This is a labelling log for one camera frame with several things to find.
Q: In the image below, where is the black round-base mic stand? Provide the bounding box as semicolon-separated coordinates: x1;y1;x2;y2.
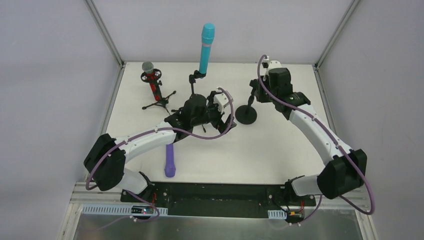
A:
235;79;259;125

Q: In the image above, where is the black tripod clip stand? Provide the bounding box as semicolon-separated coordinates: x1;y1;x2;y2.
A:
171;70;207;131

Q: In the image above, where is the purple toy microphone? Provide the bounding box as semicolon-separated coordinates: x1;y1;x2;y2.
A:
164;144;176;178

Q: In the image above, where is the teal toy microphone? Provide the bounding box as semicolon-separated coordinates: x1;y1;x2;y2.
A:
198;23;216;75

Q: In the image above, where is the red glitter microphone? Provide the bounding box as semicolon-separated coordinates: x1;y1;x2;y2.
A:
140;61;162;102

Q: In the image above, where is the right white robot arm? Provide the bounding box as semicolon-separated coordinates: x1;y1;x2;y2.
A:
254;66;369;199

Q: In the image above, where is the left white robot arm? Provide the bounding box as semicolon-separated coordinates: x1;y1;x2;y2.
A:
83;88;236;194

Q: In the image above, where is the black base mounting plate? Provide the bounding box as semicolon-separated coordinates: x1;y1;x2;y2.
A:
138;181;317;219

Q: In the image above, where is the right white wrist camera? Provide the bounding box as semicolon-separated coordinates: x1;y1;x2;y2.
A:
261;58;283;72

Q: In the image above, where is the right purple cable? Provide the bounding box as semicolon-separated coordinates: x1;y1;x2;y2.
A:
256;54;376;229

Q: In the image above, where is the purple cable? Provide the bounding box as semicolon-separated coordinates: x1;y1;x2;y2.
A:
79;87;235;232
256;54;376;229

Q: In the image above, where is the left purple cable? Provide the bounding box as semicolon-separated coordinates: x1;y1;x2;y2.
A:
79;87;235;232

